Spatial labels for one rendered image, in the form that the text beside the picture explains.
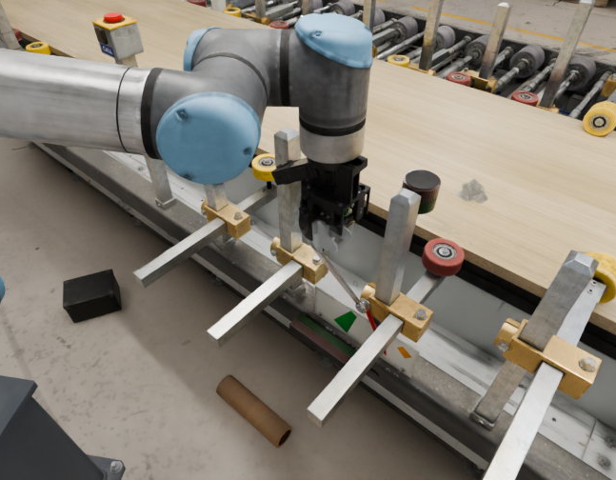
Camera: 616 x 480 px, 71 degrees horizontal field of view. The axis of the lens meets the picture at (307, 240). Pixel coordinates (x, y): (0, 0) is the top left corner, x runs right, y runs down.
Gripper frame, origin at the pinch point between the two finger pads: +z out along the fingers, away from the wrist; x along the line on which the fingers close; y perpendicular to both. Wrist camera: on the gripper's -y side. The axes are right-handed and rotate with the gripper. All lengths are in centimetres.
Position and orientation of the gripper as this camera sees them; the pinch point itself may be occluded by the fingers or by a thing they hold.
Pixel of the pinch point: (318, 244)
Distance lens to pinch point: 76.6
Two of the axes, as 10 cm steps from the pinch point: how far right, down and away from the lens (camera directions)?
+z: 0.1, 7.2, 6.9
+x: 6.5, -5.3, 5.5
